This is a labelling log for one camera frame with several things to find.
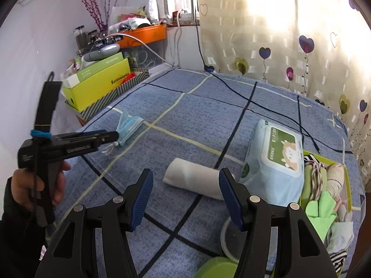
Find yellow cardboard box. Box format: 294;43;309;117
62;58;131;111

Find blue plaid bedsheet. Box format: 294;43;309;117
55;70;362;277

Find white cable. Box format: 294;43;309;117
104;32;175;67

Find black white striped sock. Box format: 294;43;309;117
329;250;348;274

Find cream rolled sock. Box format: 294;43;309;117
326;163;345;208

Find black cable on bed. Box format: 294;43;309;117
195;19;353;156

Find green round lid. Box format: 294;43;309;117
194;257;237;278

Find olive green rolled cloth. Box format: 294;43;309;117
300;165;327;210

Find heart pattern curtain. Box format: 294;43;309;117
198;0;370;185

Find grey knit glove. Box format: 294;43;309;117
326;221;354;255

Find striped pattern box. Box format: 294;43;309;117
65;68;150;125

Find glass jar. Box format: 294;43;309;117
74;25;88;56

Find green rimmed white box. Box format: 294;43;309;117
299;151;354;277

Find translucent plastic lid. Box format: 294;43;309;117
220;217;246;264

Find blue face mask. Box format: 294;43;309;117
102;111;144;156

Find orange tray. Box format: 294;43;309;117
115;24;167;48

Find white towel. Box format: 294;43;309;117
162;158;223;200

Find green white flat box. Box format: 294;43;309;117
62;52;123;88

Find person left hand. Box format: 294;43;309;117
11;161;71;211

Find pink flower branches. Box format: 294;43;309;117
74;0;128;33

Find wet wipes pack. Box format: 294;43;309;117
239;120;304;207

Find grey oval device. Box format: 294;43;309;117
82;43;120;62

